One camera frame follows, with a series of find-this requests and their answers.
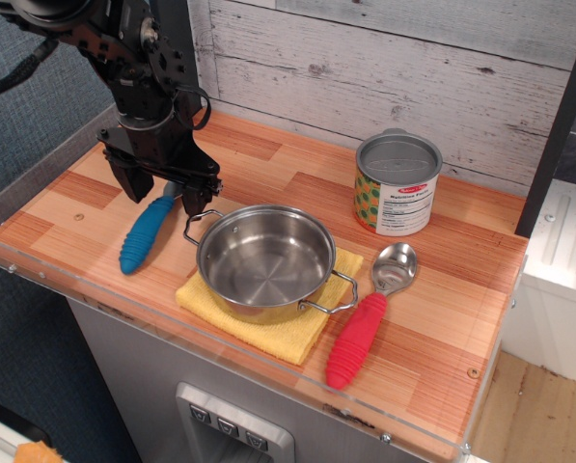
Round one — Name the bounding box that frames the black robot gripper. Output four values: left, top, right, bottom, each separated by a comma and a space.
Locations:
97, 119, 222, 217

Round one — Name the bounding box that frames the blue handled metal fork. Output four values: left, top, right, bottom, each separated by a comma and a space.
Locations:
119, 181, 181, 275

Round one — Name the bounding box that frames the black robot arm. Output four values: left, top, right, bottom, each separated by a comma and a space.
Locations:
0, 1, 222, 216

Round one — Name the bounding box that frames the stainless steel pot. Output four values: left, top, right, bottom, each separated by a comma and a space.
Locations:
183, 204, 359, 324

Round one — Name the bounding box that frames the yellow cloth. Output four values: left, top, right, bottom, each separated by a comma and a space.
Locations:
175, 246, 365, 367

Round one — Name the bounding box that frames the grey toy kitchen cabinet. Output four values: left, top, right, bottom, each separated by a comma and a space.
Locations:
69, 300, 419, 462

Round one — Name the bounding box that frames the toy food can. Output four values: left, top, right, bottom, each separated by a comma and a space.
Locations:
354, 128, 443, 236

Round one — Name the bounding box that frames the silver dispenser panel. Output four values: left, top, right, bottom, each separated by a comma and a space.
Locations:
176, 382, 296, 463

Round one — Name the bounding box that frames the orange cloth object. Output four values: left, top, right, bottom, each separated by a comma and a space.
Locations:
14, 441, 65, 463

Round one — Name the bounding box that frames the white cabinet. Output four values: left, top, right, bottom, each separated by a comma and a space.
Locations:
501, 179, 576, 381

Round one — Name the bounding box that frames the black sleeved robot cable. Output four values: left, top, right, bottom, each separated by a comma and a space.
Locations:
0, 38, 60, 104

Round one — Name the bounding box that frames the red handled metal spoon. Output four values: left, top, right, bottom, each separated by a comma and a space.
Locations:
325, 242, 418, 390

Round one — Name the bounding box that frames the dark grey right post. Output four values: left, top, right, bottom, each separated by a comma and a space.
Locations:
515, 59, 576, 238

